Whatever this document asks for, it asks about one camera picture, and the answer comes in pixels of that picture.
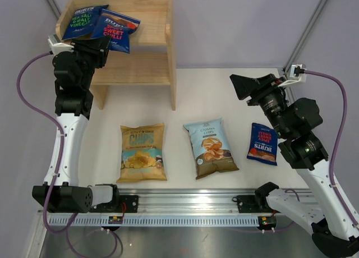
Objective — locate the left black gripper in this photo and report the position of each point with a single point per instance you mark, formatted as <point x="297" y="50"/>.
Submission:
<point x="97" y="47"/>

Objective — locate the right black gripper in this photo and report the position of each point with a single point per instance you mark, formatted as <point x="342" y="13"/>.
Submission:
<point x="262" y="87"/>

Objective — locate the blue spicy sweet chilli bag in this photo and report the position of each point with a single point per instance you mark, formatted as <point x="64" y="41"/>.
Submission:
<point x="118" y="27"/>

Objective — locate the blue sea salt vinegar bag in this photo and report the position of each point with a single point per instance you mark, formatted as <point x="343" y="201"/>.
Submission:
<point x="83" y="22"/>

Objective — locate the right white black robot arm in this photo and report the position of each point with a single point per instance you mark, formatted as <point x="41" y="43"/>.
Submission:
<point x="333" y="228"/>

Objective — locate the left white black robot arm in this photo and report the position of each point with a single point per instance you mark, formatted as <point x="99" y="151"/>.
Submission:
<point x="72" y="108"/>

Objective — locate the wooden two-tier shelf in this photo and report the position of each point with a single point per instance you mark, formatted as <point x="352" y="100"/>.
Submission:
<point x="152" y="59"/>

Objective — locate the light blue cassava chips bag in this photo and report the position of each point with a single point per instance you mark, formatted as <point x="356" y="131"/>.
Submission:
<point x="210" y="147"/>

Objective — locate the yellow kettle cooked chips bag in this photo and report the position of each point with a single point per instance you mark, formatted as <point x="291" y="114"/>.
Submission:
<point x="142" y="154"/>

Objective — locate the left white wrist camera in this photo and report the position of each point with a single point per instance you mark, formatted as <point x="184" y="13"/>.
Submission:
<point x="57" y="46"/>

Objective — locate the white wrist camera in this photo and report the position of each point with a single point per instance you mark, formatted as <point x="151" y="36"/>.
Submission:
<point x="296" y="75"/>
<point x="57" y="46"/>

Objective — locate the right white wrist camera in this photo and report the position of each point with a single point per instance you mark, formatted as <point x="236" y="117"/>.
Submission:
<point x="296" y="75"/>

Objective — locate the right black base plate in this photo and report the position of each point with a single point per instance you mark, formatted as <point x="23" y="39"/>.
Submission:
<point x="252" y="204"/>

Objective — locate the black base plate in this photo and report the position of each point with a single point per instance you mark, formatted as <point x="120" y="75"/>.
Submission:
<point x="252" y="204"/>
<point x="127" y="203"/>

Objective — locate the white slotted cable duct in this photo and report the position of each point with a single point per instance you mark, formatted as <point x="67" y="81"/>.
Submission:
<point x="166" y="221"/>

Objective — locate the aluminium mounting rail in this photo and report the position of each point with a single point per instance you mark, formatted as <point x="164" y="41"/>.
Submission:
<point x="182" y="201"/>

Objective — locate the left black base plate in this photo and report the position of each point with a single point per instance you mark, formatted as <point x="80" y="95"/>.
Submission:
<point x="127" y="203"/>

